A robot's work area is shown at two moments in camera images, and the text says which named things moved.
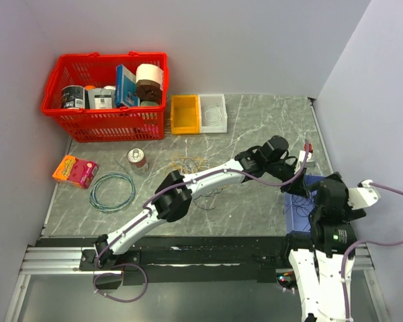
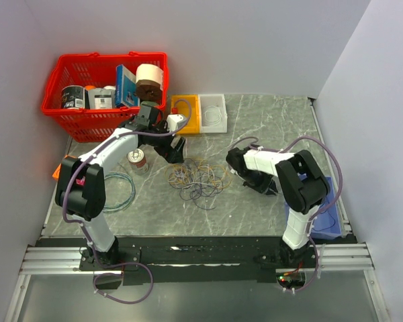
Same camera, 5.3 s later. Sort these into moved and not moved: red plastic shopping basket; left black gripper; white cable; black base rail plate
Moved: left black gripper
Not moved: black base rail plate; red plastic shopping basket; white cable
